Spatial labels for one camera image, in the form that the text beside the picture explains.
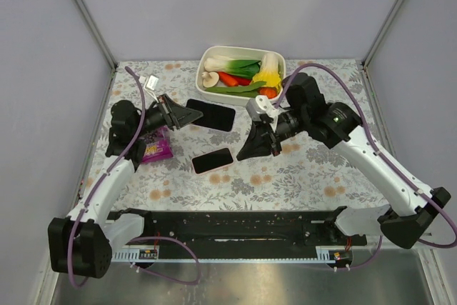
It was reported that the purple snack packet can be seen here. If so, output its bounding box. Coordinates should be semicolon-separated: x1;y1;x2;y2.
141;127;174;164

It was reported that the white rectangular food container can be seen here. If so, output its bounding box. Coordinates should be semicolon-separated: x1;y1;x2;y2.
195;46;286;106

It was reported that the toy mushroom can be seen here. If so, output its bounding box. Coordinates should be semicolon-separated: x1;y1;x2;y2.
201;71;219;89

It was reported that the toy orange tomato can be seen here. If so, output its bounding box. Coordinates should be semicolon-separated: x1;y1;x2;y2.
258;87;278;99

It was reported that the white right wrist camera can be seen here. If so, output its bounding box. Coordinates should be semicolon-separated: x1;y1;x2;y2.
246;95;279;128

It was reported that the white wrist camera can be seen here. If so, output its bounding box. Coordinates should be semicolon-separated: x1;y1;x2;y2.
139;74;159;103
246;95;279;128

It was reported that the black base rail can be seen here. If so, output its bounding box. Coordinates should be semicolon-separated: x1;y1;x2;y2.
108;209;367;262

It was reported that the phone in pink case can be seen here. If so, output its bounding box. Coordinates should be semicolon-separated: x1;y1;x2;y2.
191;148;233;174

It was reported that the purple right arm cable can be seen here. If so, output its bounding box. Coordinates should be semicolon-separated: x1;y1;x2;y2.
273;63;457;271

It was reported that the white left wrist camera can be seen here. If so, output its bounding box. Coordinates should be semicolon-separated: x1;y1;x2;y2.
139;74;159;103

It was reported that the black phone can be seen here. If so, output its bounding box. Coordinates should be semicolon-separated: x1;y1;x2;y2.
186;99;236;132

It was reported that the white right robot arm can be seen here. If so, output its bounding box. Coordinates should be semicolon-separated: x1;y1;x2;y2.
236;73;451;249

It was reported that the toy bok choy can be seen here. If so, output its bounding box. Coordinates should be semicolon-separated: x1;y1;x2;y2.
204;57;260;79

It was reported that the toy green bean pod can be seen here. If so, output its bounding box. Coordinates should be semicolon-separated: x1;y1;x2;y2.
206;81;266;98

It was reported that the toy napa cabbage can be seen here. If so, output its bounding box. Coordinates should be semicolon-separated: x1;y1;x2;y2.
251;52;281;91

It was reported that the toy red chili pepper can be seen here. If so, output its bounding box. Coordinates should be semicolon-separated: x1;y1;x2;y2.
217;71;251;87

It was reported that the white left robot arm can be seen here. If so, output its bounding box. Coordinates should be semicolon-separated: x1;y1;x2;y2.
48;94;203;279

